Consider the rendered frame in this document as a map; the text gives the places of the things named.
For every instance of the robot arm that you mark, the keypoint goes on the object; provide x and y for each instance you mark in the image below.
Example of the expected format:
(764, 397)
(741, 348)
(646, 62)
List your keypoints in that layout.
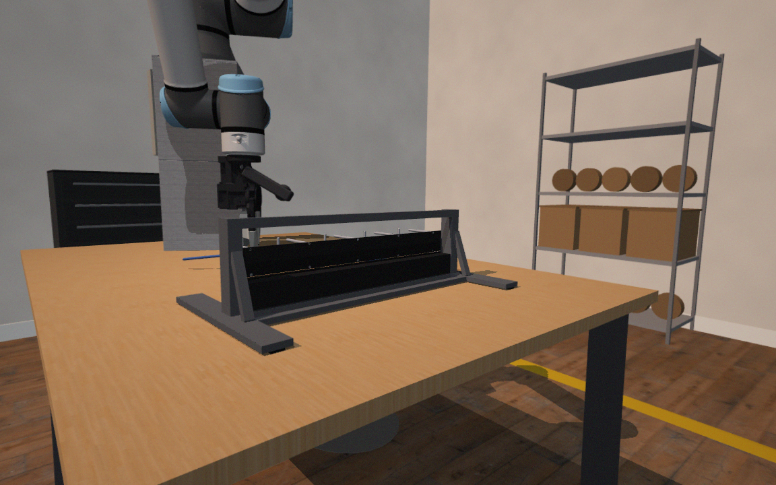
(240, 113)

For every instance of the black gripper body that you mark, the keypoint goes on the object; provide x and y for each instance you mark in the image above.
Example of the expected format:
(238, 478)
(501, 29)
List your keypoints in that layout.
(236, 189)

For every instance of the grey metal rack with black port panel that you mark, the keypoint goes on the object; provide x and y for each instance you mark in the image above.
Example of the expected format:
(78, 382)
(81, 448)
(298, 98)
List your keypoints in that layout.
(296, 294)

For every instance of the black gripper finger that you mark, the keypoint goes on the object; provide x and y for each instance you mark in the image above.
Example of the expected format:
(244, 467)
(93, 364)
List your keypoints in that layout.
(258, 229)
(250, 233)

